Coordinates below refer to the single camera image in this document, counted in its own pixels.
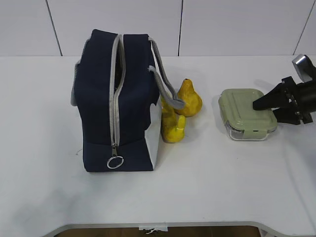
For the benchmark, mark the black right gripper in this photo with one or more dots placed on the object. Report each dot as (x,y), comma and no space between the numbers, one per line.
(293,103)

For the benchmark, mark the green lid glass container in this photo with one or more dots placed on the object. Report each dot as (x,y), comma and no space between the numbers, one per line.
(241,121)

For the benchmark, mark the yellow pear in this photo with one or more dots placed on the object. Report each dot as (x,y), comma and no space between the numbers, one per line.
(193,102)
(172,125)

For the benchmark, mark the navy blue lunch bag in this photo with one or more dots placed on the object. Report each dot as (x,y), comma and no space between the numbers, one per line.
(118,84)

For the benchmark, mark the white tape on table edge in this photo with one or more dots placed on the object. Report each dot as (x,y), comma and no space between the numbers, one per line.
(150,228)

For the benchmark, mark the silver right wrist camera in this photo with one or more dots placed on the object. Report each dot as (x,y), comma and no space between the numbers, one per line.
(304,68)

